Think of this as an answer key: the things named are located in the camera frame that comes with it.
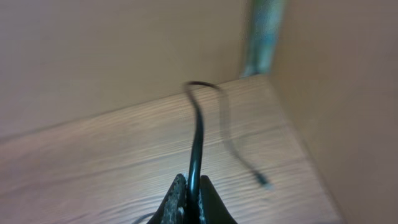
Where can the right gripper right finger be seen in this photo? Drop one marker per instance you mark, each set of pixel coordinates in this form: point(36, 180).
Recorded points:
point(212, 208)

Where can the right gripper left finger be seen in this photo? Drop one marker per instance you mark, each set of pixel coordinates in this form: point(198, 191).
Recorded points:
point(172, 208)

